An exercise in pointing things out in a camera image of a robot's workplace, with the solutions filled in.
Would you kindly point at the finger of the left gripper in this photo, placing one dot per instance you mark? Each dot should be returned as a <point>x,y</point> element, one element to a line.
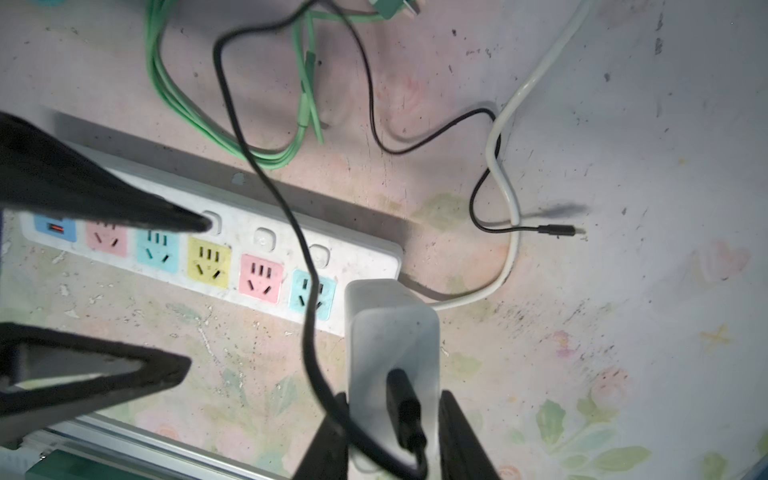
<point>43,175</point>
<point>49,376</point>

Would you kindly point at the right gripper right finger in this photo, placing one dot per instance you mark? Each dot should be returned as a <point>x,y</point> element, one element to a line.
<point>462,456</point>

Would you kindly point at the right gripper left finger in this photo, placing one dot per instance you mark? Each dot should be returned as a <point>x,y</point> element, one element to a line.
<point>327,455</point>

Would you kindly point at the white charger adapter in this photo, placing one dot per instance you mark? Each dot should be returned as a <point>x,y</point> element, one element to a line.
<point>388,327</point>

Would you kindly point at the white power strip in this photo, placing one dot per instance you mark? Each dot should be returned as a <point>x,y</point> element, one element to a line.
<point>250,256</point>

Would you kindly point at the green charger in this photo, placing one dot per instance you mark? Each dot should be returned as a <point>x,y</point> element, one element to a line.
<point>388,9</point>

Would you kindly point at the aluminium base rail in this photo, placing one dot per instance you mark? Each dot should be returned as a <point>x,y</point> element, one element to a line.
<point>125,447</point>

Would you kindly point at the green box on rail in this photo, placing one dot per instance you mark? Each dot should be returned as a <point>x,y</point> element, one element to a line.
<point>59,465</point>

